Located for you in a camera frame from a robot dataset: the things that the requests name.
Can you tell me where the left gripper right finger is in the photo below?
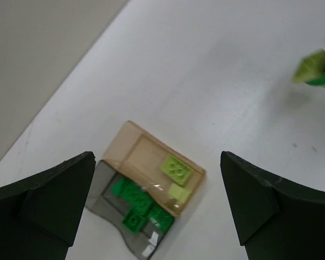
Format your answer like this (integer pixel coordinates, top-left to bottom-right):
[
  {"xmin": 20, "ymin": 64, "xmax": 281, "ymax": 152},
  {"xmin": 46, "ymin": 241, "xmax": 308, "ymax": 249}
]
[{"xmin": 220, "ymin": 151, "xmax": 325, "ymax": 259}]

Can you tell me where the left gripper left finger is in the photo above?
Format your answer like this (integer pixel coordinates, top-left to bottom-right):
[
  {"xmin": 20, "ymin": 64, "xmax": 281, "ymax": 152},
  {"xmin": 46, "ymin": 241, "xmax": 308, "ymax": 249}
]
[{"xmin": 0, "ymin": 152, "xmax": 95, "ymax": 259}]

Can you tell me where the green square lego brick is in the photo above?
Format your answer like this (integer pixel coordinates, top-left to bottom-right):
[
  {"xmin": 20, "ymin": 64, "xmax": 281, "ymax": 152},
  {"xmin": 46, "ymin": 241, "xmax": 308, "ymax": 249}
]
[{"xmin": 122, "ymin": 209, "xmax": 147, "ymax": 234}]

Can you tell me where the pale yellow lego brick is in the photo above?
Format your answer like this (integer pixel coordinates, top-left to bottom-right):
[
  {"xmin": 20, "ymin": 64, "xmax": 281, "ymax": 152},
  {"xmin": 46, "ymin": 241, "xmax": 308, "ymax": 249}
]
[{"xmin": 168, "ymin": 183, "xmax": 191, "ymax": 204}]

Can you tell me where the dark green lego plate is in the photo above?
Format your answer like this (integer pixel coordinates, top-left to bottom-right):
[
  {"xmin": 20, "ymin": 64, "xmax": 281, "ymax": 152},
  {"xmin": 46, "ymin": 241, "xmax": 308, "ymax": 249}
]
[{"xmin": 111, "ymin": 178, "xmax": 153, "ymax": 216}]

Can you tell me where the lime square lego brick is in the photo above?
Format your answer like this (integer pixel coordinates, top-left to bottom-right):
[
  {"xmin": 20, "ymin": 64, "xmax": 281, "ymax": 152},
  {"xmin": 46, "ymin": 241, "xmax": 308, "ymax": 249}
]
[{"xmin": 160, "ymin": 154, "xmax": 192, "ymax": 185}]

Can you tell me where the long green lego brick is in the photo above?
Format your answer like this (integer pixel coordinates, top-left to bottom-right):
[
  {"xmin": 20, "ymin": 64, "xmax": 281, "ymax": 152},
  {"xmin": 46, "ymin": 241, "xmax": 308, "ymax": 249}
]
[{"xmin": 147, "ymin": 204, "xmax": 174, "ymax": 233}]

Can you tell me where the striped green lego stack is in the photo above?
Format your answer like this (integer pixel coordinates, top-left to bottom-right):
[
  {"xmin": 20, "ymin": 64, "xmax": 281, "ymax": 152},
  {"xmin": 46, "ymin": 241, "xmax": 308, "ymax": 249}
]
[{"xmin": 292, "ymin": 49, "xmax": 325, "ymax": 89}]

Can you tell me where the grey transparent container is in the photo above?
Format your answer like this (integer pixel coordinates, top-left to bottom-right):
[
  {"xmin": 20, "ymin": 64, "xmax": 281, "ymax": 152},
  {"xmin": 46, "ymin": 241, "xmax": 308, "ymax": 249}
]
[{"xmin": 86, "ymin": 160, "xmax": 175, "ymax": 259}]

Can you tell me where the orange transparent container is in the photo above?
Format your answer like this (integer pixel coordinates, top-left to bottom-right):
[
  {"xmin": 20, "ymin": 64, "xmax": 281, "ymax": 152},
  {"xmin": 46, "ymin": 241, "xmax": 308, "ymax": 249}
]
[{"xmin": 103, "ymin": 120, "xmax": 206, "ymax": 217}]

